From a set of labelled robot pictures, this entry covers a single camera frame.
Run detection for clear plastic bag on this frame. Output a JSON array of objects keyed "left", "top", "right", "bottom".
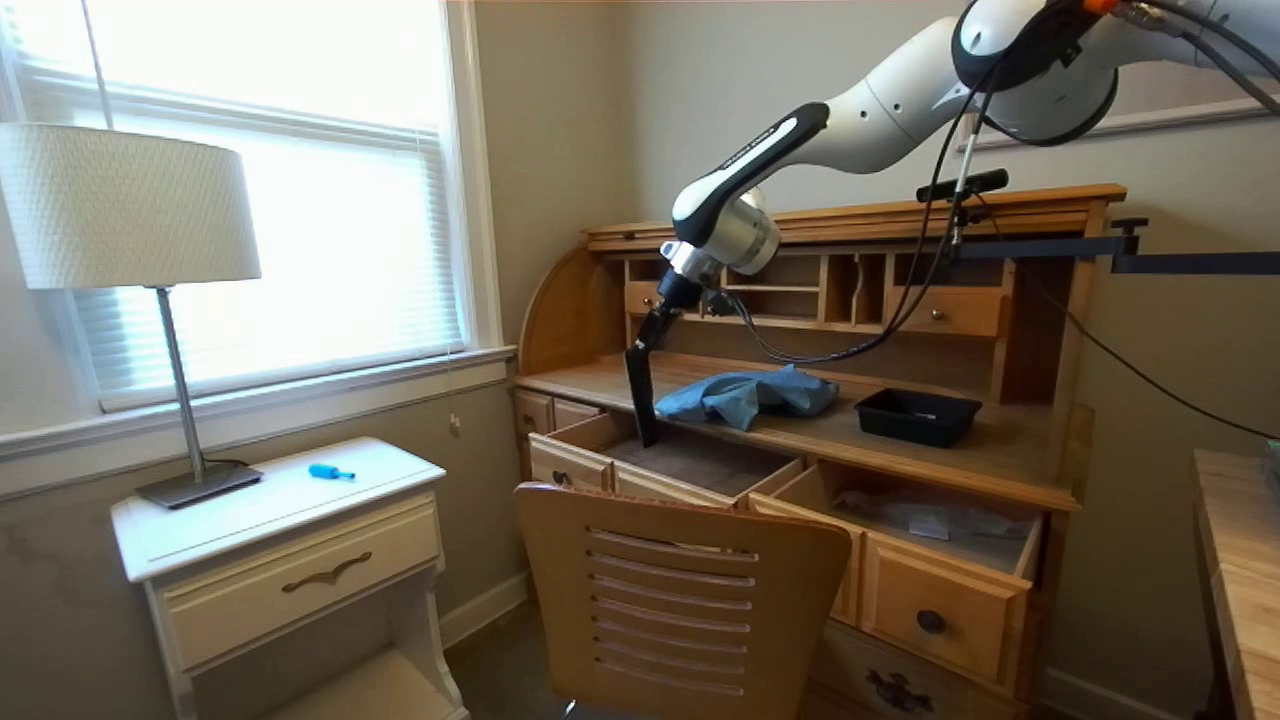
[{"left": 833, "top": 480, "right": 1034, "bottom": 573}]

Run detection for light wooden chair back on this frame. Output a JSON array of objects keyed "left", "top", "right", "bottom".
[{"left": 512, "top": 474, "right": 854, "bottom": 720}]

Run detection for light wood open drawer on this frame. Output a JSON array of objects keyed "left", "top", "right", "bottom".
[{"left": 523, "top": 413, "right": 811, "bottom": 510}]

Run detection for black plastic tray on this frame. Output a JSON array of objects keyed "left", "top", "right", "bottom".
[{"left": 852, "top": 384, "right": 989, "bottom": 450}]

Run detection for small hutch drawer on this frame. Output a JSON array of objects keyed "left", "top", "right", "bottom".
[{"left": 889, "top": 278, "right": 1011, "bottom": 341}]

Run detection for white nightstand drawer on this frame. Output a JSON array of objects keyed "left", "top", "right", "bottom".
[{"left": 154, "top": 495, "right": 449, "bottom": 671}]

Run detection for white window blinds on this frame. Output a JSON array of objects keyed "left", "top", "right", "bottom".
[{"left": 56, "top": 123, "right": 471, "bottom": 402}]

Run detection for black stereo camera bar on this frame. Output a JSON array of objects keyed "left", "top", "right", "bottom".
[{"left": 912, "top": 163, "right": 1016, "bottom": 206}]

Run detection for open drawer with round knob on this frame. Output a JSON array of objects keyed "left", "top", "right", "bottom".
[{"left": 740, "top": 471, "right": 1048, "bottom": 694}]

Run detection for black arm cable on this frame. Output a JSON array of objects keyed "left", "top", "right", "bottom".
[{"left": 705, "top": 75, "right": 997, "bottom": 371}]

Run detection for blue cloth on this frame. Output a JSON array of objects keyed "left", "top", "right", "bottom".
[{"left": 653, "top": 362, "right": 849, "bottom": 436}]

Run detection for white nightstand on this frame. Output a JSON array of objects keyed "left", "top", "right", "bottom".
[{"left": 108, "top": 431, "right": 471, "bottom": 720}]

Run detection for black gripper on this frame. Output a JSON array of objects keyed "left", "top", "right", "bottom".
[{"left": 626, "top": 268, "right": 713, "bottom": 357}]

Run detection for black wall cable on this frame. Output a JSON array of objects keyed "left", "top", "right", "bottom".
[{"left": 1064, "top": 308, "right": 1280, "bottom": 445}]

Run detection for white framed window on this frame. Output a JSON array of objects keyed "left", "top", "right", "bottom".
[{"left": 0, "top": 0, "right": 518, "bottom": 462}]

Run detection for brown wooden table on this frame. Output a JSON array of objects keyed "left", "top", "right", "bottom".
[{"left": 1187, "top": 446, "right": 1280, "bottom": 720}]

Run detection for white shade table lamp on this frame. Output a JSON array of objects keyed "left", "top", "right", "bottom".
[{"left": 0, "top": 118, "right": 268, "bottom": 517}]

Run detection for light wood roll-top desk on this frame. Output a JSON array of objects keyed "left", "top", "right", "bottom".
[{"left": 506, "top": 179, "right": 1131, "bottom": 720}]

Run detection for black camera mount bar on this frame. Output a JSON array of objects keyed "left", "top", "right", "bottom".
[{"left": 952, "top": 215, "right": 1280, "bottom": 278}]

